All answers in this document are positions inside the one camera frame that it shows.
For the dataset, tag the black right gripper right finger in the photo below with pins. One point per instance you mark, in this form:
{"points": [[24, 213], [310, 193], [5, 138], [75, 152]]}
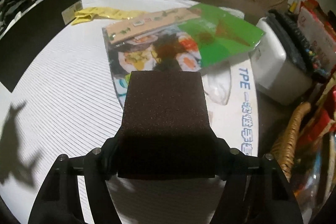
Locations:
{"points": [[256, 189]]}

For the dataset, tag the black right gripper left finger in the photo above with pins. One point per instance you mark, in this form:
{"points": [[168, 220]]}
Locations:
{"points": [[58, 199]]}

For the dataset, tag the dark brown sponge block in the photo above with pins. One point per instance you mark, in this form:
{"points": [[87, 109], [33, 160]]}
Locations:
{"points": [[165, 132]]}

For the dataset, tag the green sushi seaweed packet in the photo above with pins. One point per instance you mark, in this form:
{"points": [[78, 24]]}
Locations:
{"points": [[189, 39]]}

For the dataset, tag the yellow snack packet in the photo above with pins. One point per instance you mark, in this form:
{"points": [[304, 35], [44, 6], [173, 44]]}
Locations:
{"points": [[91, 13]]}

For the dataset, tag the wicker basket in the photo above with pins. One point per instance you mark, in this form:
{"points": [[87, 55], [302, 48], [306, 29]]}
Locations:
{"points": [[283, 150]]}

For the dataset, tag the white striped table mat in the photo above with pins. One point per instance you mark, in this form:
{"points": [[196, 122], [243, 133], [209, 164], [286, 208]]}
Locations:
{"points": [[67, 104]]}

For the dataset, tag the white plastic container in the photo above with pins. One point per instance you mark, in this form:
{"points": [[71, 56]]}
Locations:
{"points": [[284, 63]]}

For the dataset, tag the black storage box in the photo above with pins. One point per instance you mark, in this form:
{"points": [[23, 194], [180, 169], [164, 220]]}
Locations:
{"points": [[30, 34]]}

